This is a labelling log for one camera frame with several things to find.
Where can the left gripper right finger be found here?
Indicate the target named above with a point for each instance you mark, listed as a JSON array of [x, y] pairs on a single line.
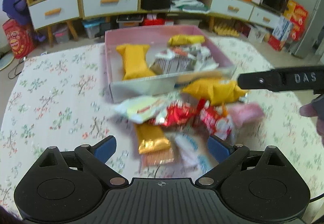
[[229, 158]]

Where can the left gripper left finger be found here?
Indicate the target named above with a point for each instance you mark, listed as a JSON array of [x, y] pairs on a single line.
[[93, 160]]

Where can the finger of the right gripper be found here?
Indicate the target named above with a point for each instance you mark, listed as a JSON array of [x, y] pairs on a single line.
[[284, 79]]

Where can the white blue biscuit pack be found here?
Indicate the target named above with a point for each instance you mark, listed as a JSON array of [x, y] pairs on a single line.
[[191, 156]]

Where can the red white snack pack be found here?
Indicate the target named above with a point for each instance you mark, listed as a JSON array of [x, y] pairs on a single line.
[[216, 120]]

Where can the pink cake pack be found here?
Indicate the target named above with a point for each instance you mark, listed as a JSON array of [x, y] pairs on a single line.
[[242, 114]]

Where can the gold wafer pack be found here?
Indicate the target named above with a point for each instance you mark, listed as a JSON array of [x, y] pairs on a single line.
[[154, 147]]

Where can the red candy pack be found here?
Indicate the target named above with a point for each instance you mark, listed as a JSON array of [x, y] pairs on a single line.
[[177, 113]]

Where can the white cream cake pack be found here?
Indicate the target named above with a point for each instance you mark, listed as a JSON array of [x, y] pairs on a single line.
[[142, 108]]

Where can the large yellow snack pack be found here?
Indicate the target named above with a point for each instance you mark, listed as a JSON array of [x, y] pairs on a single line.
[[134, 61]]

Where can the white floral snack pack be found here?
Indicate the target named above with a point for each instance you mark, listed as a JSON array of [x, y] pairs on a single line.
[[179, 59]]

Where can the yellow noodle snack pack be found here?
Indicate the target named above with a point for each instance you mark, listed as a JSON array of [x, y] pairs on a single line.
[[181, 40]]

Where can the person hand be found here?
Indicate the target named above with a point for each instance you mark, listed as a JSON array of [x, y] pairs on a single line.
[[309, 111]]

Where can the pink cardboard box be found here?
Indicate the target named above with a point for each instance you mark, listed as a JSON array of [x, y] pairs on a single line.
[[156, 37]]

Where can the red gift bag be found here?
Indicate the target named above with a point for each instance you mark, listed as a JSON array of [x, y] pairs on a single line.
[[19, 38]]

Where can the red storage box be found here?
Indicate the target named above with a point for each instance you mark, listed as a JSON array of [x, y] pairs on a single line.
[[153, 22]]

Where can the wooden cabinet with drawers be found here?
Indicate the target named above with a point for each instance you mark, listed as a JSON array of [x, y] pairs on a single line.
[[46, 13]]

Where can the purple plush toy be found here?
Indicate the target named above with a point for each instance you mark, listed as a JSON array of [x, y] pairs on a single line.
[[17, 10]]

